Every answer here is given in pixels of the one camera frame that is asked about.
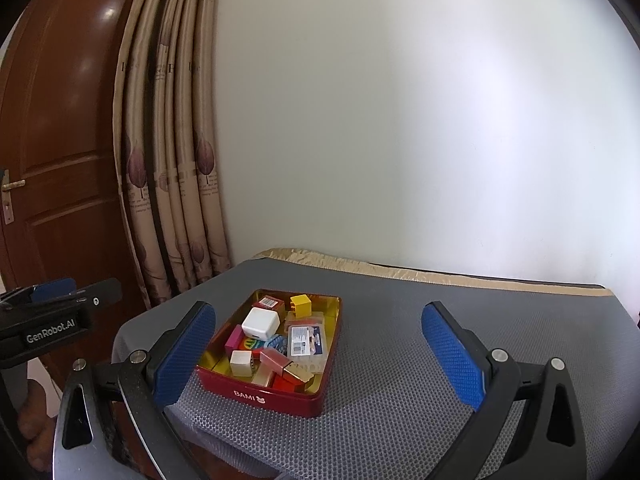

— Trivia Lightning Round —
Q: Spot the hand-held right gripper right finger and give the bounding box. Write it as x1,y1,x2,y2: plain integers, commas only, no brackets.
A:
421,301,590,480

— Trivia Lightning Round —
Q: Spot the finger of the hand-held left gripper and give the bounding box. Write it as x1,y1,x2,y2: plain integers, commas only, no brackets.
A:
70,279,124,312
0,277,77,312

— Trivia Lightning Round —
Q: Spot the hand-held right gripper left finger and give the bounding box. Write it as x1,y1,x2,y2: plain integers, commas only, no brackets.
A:
52,301,217,480

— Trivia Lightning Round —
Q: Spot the pink block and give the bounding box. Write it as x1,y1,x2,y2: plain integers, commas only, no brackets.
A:
224,325,246,353

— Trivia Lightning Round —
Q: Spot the white charger cube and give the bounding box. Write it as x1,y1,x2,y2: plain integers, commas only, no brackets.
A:
242,308,281,342

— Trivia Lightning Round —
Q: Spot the small red box white label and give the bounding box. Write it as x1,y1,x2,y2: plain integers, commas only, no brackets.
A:
251,296,285,315

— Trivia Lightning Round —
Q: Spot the red plastic block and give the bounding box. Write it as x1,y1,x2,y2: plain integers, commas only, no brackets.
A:
272,376,306,395

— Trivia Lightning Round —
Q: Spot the red tin box gold inside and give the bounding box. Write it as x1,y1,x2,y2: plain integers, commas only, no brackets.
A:
194,288,344,419

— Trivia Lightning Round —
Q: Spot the white labelled box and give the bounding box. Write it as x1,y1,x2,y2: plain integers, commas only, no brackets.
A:
286,324,328,359

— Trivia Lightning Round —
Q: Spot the grey honeycomb mat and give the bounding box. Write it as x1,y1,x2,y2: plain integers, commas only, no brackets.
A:
112,258,640,480

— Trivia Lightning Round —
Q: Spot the beige leaf print curtain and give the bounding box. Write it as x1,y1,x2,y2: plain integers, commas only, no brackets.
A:
114,0,233,306

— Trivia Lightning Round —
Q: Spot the brown wooden door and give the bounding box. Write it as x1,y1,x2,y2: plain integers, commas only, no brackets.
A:
0,0,151,321

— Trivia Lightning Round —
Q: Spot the brass door handle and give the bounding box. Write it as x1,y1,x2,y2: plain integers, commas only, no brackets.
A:
0,169,26,226

